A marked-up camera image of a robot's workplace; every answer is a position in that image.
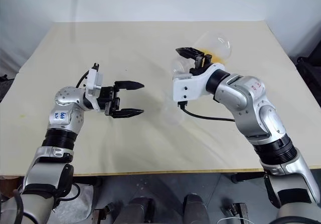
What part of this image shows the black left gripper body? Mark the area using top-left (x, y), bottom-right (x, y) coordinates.
top-left (96, 81), bottom-right (122, 117)

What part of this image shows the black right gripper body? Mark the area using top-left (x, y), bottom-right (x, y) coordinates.
top-left (189, 54), bottom-right (214, 76)

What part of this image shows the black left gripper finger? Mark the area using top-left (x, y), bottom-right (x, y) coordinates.
top-left (114, 80), bottom-right (145, 91)
top-left (107, 107), bottom-right (145, 119)

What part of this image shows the clear plastic cup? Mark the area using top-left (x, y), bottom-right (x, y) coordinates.
top-left (193, 31), bottom-right (233, 66)

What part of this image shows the clear plastic funnel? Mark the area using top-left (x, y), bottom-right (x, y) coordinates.
top-left (170, 57), bottom-right (195, 80)

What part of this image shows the dark rounded cylinder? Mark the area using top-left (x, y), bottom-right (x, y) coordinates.
top-left (183, 192), bottom-right (210, 224)
top-left (124, 196), bottom-right (155, 224)

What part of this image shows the clear plastic bag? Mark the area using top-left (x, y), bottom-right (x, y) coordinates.
top-left (64, 182), bottom-right (95, 224)

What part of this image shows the black equipment case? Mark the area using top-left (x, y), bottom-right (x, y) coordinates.
top-left (295, 39), bottom-right (321, 101)

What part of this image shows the black floor equipment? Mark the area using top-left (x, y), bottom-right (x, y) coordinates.
top-left (0, 73), bottom-right (16, 103)

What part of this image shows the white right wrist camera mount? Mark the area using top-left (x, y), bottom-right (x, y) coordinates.
top-left (172, 63), bottom-right (225, 101)

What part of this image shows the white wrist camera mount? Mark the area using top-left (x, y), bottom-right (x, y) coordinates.
top-left (172, 63), bottom-right (225, 101)
top-left (84, 67), bottom-right (105, 110)

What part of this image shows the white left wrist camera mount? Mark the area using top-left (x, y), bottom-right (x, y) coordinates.
top-left (84, 67), bottom-right (105, 110)

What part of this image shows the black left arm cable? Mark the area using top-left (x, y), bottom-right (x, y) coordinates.
top-left (74, 62), bottom-right (100, 88)

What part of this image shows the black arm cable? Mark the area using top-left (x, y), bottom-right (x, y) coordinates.
top-left (177, 100), bottom-right (236, 122)
top-left (74, 62), bottom-right (100, 88)

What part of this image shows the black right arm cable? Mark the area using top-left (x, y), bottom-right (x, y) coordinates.
top-left (177, 100), bottom-right (236, 122)

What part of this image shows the metal floor bracket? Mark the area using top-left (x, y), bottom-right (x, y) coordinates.
top-left (91, 202), bottom-right (113, 224)
top-left (227, 202), bottom-right (249, 224)

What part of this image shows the thin white cable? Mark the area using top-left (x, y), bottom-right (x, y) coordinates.
top-left (217, 217), bottom-right (249, 224)

